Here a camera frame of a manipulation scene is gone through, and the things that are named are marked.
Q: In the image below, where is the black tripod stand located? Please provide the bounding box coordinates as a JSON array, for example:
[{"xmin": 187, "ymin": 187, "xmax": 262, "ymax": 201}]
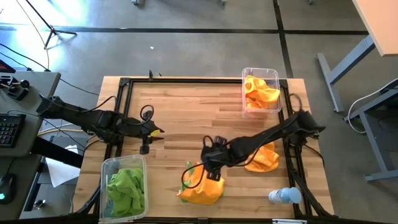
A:
[{"xmin": 24, "ymin": 0, "xmax": 78, "ymax": 50}]

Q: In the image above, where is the white paper sheet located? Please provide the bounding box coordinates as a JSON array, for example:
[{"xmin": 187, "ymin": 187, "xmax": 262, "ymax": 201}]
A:
[{"xmin": 45, "ymin": 144, "xmax": 82, "ymax": 189}]

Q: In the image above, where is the grey desk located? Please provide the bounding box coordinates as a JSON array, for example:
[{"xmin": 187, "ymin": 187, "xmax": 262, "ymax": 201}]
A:
[{"xmin": 0, "ymin": 70, "xmax": 62, "ymax": 220}]

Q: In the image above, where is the black keyboard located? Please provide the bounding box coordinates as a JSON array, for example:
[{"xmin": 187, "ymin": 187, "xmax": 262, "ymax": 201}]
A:
[{"xmin": 0, "ymin": 113, "xmax": 27, "ymax": 149}]

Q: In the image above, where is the light blue plastic bottle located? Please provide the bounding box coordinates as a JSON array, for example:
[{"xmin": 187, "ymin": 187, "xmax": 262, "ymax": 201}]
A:
[{"xmin": 268, "ymin": 186, "xmax": 303, "ymax": 205}]

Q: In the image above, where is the small metal caster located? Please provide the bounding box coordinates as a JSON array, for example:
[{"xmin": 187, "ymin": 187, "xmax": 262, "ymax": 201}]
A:
[{"xmin": 32, "ymin": 198, "xmax": 47, "ymax": 210}]

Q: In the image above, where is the black computer mouse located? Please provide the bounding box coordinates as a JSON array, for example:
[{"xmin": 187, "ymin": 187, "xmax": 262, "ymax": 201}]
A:
[{"xmin": 0, "ymin": 173, "xmax": 16, "ymax": 205}]

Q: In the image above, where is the white cable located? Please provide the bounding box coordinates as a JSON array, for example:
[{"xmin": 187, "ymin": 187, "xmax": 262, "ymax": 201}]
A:
[{"xmin": 347, "ymin": 77, "xmax": 398, "ymax": 135}]

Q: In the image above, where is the clear plastic bin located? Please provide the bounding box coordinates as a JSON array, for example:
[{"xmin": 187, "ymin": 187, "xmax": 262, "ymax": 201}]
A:
[
  {"xmin": 241, "ymin": 67, "xmax": 283, "ymax": 119},
  {"xmin": 99, "ymin": 154, "xmax": 149, "ymax": 223}
]

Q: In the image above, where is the black cable bundle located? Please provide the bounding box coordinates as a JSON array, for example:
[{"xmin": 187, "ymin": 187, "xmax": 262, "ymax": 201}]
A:
[
  {"xmin": 285, "ymin": 146, "xmax": 332, "ymax": 218},
  {"xmin": 72, "ymin": 186, "xmax": 101, "ymax": 215}
]

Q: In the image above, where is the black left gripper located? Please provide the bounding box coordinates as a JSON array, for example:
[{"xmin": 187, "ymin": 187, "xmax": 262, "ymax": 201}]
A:
[{"xmin": 116, "ymin": 116, "xmax": 165, "ymax": 155}]

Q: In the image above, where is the black floor cable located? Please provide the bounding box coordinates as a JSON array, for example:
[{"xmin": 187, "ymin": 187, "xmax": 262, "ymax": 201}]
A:
[
  {"xmin": 58, "ymin": 77, "xmax": 100, "ymax": 96},
  {"xmin": 0, "ymin": 43, "xmax": 51, "ymax": 72}
]

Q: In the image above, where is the dark flat device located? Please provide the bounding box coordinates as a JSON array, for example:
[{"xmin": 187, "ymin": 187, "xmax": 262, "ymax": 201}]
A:
[{"xmin": 0, "ymin": 58, "xmax": 16, "ymax": 74}]

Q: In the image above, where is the black desk leg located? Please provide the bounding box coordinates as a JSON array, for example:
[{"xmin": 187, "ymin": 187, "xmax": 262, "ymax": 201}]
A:
[{"xmin": 23, "ymin": 167, "xmax": 44, "ymax": 212}]

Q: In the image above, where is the black clamp device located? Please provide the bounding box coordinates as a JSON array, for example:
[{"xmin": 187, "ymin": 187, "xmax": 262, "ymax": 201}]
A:
[{"xmin": 0, "ymin": 73, "xmax": 31, "ymax": 101}]

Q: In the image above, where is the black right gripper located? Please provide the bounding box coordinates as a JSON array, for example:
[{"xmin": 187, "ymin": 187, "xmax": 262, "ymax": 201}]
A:
[{"xmin": 200, "ymin": 136, "xmax": 233, "ymax": 182}]

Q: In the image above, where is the white label plate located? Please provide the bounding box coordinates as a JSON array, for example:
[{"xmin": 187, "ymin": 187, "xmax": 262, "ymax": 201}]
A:
[{"xmin": 272, "ymin": 218, "xmax": 308, "ymax": 224}]

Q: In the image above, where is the black aluminium table frame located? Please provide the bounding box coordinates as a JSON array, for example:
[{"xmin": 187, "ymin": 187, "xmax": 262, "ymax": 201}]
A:
[{"xmin": 74, "ymin": 76, "xmax": 335, "ymax": 224}]

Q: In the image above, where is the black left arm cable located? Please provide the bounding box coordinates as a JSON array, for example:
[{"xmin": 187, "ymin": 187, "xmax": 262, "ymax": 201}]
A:
[{"xmin": 40, "ymin": 95, "xmax": 155, "ymax": 125}]

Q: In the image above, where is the grey desk leg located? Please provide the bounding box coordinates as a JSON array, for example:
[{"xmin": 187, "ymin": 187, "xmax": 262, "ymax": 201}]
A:
[{"xmin": 316, "ymin": 35, "xmax": 376, "ymax": 113}]

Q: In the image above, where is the grey desk frame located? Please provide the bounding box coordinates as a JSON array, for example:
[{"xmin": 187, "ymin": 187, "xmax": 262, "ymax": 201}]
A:
[{"xmin": 343, "ymin": 77, "xmax": 398, "ymax": 183}]

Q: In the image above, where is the black desk crossbar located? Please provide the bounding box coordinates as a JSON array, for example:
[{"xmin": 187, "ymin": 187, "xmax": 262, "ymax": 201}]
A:
[{"xmin": 30, "ymin": 136, "xmax": 85, "ymax": 169}]

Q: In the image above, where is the pale yellow floor cable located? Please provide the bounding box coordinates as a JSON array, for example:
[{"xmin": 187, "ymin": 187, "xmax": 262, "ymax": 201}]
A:
[{"xmin": 15, "ymin": 0, "xmax": 50, "ymax": 71}]

